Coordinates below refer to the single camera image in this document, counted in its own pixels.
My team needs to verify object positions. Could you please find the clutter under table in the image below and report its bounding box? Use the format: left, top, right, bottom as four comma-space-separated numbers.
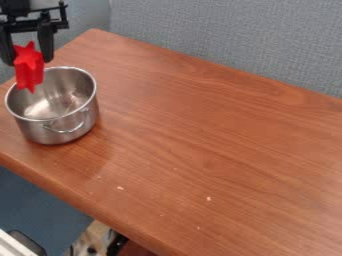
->
64, 219, 158, 256

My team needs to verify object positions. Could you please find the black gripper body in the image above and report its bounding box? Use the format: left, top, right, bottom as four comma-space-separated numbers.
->
0, 0, 70, 33

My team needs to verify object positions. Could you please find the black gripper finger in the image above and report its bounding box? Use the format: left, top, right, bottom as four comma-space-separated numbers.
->
38, 11, 55, 63
0, 26, 16, 66

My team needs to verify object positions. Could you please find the stainless steel pot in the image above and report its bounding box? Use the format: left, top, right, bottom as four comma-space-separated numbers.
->
4, 66, 99, 145

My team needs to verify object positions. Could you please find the white striped object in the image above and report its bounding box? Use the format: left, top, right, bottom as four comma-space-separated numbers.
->
0, 229, 38, 256

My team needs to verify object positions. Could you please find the red star-shaped block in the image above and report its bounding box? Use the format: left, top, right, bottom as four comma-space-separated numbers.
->
14, 41, 44, 93

